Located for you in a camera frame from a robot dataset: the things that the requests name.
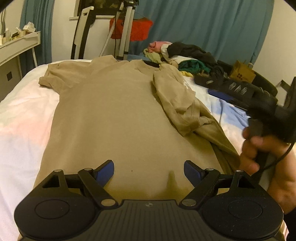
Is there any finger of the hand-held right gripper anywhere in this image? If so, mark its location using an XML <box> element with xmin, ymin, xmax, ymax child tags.
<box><xmin>208</xmin><ymin>90</ymin><xmax>249</xmax><ymax>109</ymax></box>
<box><xmin>194</xmin><ymin>75</ymin><xmax>232</xmax><ymax>92</ymax></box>

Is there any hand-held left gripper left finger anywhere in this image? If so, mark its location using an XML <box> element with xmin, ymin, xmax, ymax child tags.
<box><xmin>35</xmin><ymin>159</ymin><xmax>118</xmax><ymax>208</ymax></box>

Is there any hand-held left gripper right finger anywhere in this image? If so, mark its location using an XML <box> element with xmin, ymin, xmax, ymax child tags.
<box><xmin>179</xmin><ymin>160</ymin><xmax>263</xmax><ymax>208</ymax></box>

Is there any tan printed t-shirt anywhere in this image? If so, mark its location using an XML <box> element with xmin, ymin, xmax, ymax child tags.
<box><xmin>18</xmin><ymin>56</ymin><xmax>242</xmax><ymax>241</ymax></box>

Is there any person's right forearm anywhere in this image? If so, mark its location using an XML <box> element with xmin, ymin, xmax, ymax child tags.
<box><xmin>266</xmin><ymin>148</ymin><xmax>296</xmax><ymax>215</ymax></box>

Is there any pile of mixed clothes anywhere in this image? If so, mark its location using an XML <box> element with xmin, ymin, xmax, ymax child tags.
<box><xmin>143</xmin><ymin>41</ymin><xmax>229</xmax><ymax>79</ymax></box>

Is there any person's right hand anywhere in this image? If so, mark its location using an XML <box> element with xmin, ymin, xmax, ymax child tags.
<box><xmin>239</xmin><ymin>127</ymin><xmax>289</xmax><ymax>174</ymax></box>

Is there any yellow cardboard box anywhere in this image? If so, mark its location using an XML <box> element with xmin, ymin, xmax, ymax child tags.
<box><xmin>229</xmin><ymin>60</ymin><xmax>257</xmax><ymax>82</ymax></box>

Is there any black sofa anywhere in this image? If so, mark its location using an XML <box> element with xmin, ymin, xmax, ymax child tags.
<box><xmin>217</xmin><ymin>60</ymin><xmax>278</xmax><ymax>96</ymax></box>

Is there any wide blue curtain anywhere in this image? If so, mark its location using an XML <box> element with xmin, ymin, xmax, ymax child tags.
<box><xmin>132</xmin><ymin>0</ymin><xmax>274</xmax><ymax>67</ymax></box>

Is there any red fuzzy cloth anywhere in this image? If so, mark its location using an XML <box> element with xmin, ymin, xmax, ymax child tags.
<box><xmin>109</xmin><ymin>16</ymin><xmax>153</xmax><ymax>42</ymax></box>

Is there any pastel tie-dye bed blanket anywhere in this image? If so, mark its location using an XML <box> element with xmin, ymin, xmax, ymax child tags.
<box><xmin>0</xmin><ymin>59</ymin><xmax>289</xmax><ymax>241</ymax></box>

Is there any silver tripod stand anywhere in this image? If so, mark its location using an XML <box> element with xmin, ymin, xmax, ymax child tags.
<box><xmin>116</xmin><ymin>0</ymin><xmax>139</xmax><ymax>61</ymax></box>

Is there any dark window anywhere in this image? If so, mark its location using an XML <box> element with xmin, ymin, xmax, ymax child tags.
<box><xmin>76</xmin><ymin>0</ymin><xmax>139</xmax><ymax>16</ymax></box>

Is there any white chair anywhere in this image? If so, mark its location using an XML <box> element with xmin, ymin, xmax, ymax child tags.
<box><xmin>70</xmin><ymin>6</ymin><xmax>96</xmax><ymax>59</ymax></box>

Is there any white vanity desk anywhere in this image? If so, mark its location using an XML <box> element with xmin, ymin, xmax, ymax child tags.
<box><xmin>0</xmin><ymin>31</ymin><xmax>41</xmax><ymax>102</ymax></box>

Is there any narrow blue curtain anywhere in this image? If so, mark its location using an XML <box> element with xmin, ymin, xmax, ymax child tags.
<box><xmin>20</xmin><ymin>0</ymin><xmax>55</xmax><ymax>66</ymax></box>

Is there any white tissue box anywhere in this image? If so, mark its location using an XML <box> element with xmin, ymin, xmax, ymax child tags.
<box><xmin>23</xmin><ymin>22</ymin><xmax>36</xmax><ymax>33</ymax></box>

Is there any row of cosmetic bottles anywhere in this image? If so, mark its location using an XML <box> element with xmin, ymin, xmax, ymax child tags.
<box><xmin>0</xmin><ymin>27</ymin><xmax>11</xmax><ymax>44</ymax></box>

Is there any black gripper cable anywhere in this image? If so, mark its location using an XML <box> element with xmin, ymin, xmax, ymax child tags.
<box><xmin>262</xmin><ymin>142</ymin><xmax>296</xmax><ymax>172</ymax></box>

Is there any braided white hose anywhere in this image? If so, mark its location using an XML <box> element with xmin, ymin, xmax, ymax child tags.
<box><xmin>99</xmin><ymin>10</ymin><xmax>122</xmax><ymax>57</ymax></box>

